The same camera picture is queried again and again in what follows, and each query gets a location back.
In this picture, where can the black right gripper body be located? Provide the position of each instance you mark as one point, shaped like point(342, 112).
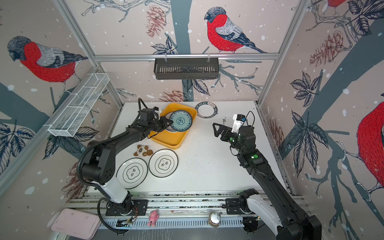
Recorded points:
point(230, 137)

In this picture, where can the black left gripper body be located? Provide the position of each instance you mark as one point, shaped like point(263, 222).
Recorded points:
point(158, 125)

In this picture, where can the blue floral green plate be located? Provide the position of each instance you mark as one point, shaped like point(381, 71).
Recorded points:
point(181, 121)

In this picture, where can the green rim plate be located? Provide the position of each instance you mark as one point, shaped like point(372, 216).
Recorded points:
point(206, 110)

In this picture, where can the white flower plate black rim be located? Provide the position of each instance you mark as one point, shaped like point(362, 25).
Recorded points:
point(163, 163)

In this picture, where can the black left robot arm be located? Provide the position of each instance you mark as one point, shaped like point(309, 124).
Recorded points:
point(97, 165)

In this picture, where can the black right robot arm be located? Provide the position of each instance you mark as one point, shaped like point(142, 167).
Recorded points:
point(285, 218)

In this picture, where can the yellow plastic bin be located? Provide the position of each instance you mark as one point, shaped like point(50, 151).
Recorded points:
point(172, 140)

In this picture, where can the pink small figurine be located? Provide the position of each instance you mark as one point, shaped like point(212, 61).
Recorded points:
point(154, 216)

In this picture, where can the pink rectangular tray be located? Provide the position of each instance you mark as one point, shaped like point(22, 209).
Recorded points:
point(76, 224)

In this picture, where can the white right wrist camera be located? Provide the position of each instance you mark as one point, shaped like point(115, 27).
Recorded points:
point(238, 122)

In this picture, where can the black hanging wire basket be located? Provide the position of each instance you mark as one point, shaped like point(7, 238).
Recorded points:
point(186, 69)

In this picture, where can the white wire mesh shelf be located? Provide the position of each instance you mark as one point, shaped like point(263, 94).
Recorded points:
point(71, 118)

